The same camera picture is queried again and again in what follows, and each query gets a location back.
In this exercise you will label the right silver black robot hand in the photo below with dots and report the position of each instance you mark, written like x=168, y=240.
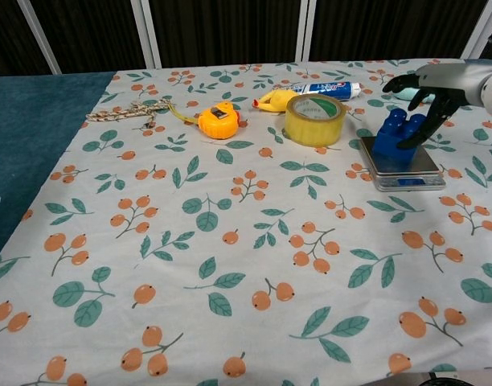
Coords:
x=451, y=82

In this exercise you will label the blue building block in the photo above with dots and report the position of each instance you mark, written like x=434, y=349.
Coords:
x=386, y=144

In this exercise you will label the small silver digital scale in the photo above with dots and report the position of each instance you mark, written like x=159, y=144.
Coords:
x=411, y=183

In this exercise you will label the white blue toothpaste tube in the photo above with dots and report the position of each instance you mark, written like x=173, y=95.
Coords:
x=334, y=90

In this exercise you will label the clear yellowish tape roll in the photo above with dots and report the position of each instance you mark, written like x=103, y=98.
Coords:
x=314, y=128

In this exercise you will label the yellow rubber chicken toy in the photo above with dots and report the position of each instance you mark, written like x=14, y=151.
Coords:
x=276, y=100

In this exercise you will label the black folding screen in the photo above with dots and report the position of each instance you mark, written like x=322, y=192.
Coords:
x=230, y=32

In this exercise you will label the orange tape measure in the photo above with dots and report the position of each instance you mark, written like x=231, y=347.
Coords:
x=220, y=124

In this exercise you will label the floral printed tablecloth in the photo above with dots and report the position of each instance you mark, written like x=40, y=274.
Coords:
x=230, y=249

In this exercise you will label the teal table cover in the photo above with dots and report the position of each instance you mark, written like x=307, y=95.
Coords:
x=29, y=120

